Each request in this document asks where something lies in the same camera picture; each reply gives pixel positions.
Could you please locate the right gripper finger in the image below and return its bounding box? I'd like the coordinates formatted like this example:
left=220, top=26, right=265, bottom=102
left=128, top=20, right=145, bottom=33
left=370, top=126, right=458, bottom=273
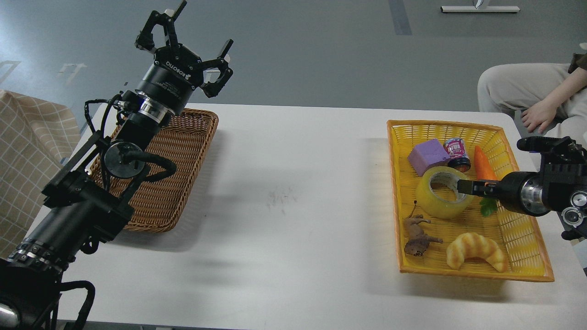
left=457, top=180, right=499, bottom=198

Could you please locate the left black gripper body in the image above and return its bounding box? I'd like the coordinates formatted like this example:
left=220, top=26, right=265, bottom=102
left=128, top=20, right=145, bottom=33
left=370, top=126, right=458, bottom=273
left=135, top=44, right=203, bottom=115

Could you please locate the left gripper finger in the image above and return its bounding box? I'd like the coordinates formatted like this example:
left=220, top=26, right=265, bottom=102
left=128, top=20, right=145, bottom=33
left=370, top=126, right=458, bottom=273
left=134, top=0, right=188, bottom=55
left=193, top=39, right=233, bottom=98

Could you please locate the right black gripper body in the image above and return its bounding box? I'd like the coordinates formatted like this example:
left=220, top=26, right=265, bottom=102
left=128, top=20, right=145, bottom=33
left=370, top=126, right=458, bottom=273
left=498, top=171, right=550, bottom=216

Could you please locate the yellow tape roll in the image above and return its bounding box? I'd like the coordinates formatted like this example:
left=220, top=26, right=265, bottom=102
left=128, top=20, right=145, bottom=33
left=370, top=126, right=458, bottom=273
left=415, top=166, right=473, bottom=220

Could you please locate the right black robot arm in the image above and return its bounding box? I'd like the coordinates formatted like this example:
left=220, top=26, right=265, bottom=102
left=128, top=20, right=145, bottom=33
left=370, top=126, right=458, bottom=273
left=457, top=136, right=587, bottom=241

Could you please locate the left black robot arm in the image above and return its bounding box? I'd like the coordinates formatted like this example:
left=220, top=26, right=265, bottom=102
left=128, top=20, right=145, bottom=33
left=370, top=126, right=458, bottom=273
left=1, top=0, right=233, bottom=330

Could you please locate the person's hand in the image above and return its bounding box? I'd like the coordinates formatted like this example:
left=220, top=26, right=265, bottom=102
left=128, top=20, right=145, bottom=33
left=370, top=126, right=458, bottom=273
left=521, top=100, right=558, bottom=134

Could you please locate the orange toy carrot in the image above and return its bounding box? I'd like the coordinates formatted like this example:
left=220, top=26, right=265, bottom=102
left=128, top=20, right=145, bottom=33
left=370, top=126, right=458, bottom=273
left=474, top=145, right=498, bottom=217

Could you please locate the small pink labelled jar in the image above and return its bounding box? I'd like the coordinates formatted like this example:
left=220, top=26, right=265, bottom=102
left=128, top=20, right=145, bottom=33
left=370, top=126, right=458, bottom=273
left=443, top=137, right=471, bottom=173

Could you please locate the brown wicker basket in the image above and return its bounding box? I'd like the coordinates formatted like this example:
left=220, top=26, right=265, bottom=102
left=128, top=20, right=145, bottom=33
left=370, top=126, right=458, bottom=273
left=87, top=109, right=219, bottom=233

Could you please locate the toy croissant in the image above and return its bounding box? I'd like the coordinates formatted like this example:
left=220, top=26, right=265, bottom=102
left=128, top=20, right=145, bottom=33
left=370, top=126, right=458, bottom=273
left=446, top=232, right=508, bottom=272

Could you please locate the yellow plastic basket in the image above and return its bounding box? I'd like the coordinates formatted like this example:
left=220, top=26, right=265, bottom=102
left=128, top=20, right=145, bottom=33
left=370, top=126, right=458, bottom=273
left=387, top=121, right=555, bottom=282

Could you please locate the purple foam block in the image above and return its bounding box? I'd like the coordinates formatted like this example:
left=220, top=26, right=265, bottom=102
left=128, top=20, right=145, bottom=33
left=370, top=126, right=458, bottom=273
left=407, top=138, right=451, bottom=177

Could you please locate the brown toy lion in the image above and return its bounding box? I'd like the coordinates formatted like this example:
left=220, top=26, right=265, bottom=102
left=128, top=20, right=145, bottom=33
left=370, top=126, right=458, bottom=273
left=403, top=200, right=444, bottom=257

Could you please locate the seated person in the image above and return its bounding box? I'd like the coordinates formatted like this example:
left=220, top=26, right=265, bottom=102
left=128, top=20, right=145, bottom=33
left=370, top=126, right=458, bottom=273
left=476, top=54, right=587, bottom=146

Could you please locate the beige checkered cloth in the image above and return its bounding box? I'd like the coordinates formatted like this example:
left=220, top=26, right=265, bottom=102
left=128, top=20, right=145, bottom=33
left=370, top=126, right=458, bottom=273
left=0, top=90, right=80, bottom=259

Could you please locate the white floor stand base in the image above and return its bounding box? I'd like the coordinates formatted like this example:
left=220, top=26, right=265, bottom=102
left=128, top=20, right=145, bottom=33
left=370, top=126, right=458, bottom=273
left=440, top=0, right=521, bottom=13

